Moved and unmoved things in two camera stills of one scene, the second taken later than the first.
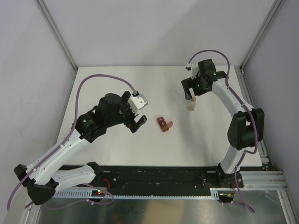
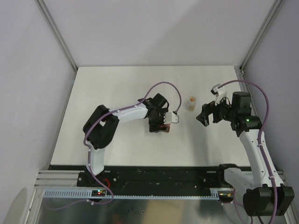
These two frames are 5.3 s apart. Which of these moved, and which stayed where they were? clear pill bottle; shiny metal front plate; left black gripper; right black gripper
Moved: right black gripper; left black gripper
Stayed: shiny metal front plate; clear pill bottle
